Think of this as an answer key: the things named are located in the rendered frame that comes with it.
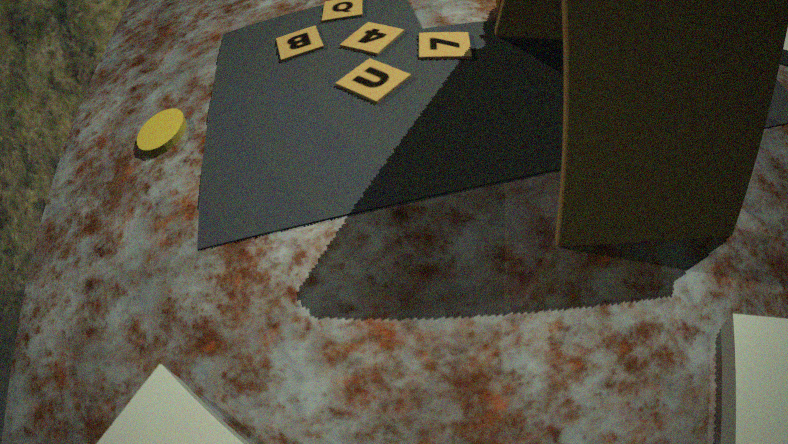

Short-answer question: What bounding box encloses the tan square tile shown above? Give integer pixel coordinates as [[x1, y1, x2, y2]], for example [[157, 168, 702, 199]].
[[335, 58, 411, 104], [321, 0, 363, 23], [276, 25, 324, 62], [418, 32, 472, 60], [339, 22, 405, 56]]

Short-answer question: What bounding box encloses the yellow round disc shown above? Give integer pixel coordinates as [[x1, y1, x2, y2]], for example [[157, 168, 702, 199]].
[[137, 108, 187, 157]]

